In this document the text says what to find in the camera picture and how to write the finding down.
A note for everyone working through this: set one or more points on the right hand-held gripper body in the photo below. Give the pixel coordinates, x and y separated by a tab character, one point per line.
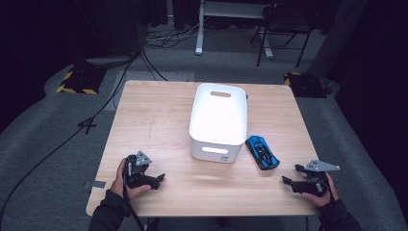
316	186

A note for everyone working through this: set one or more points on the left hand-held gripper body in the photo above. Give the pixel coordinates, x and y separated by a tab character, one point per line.
136	178

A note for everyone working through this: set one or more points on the blue toy car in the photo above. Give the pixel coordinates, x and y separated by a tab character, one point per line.
261	152

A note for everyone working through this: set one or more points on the white plastic bin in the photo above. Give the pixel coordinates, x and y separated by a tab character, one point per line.
218	122

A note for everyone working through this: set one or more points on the person's left hand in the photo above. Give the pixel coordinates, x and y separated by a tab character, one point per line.
118	184

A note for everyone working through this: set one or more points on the person's right hand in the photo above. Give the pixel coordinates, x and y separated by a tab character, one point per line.
332	195

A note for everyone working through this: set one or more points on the grey tape strip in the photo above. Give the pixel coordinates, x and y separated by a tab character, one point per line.
96	184

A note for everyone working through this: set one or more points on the person's dark pants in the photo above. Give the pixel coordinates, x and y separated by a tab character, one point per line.
218	224

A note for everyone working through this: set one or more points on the yellow black striped floor plate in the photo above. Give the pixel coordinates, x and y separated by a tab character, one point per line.
304	85
80	82

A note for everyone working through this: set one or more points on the grey column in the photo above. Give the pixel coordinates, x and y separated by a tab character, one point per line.
340	35

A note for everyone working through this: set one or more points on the black chair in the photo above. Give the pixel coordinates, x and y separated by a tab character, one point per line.
282	19

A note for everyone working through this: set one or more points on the white desk frame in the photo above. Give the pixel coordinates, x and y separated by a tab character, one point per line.
199	35

